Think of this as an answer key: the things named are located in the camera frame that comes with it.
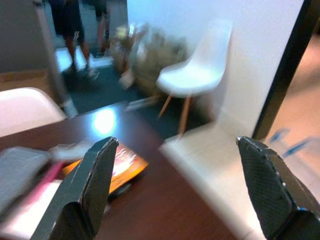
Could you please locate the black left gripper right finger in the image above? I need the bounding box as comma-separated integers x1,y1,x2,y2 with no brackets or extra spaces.
235,136,320,240

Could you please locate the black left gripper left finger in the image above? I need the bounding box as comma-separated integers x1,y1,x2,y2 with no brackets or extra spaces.
30,136,119,240

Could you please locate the white crumpled cloth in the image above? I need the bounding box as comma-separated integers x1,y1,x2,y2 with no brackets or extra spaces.
48,140,95,163

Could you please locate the orange book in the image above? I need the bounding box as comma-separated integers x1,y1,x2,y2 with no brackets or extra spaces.
61,142,150,196

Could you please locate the pink book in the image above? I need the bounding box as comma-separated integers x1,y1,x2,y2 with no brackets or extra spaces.
13,160,66,210

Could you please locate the grey book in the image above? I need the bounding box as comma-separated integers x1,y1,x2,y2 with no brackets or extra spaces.
0,146,53,219

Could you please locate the grey metal pole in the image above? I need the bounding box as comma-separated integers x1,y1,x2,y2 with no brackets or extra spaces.
32,0,79,119

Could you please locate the pile of plastic bags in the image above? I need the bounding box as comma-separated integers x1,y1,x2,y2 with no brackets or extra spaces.
109,21,189,98

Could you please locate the person in dark shorts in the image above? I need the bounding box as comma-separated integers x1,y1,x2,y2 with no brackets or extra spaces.
48,0,101,81

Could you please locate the person with bare legs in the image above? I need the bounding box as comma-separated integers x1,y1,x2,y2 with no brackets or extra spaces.
93,0,112,59

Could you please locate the black door frame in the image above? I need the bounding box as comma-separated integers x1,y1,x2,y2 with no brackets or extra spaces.
251,0,320,141

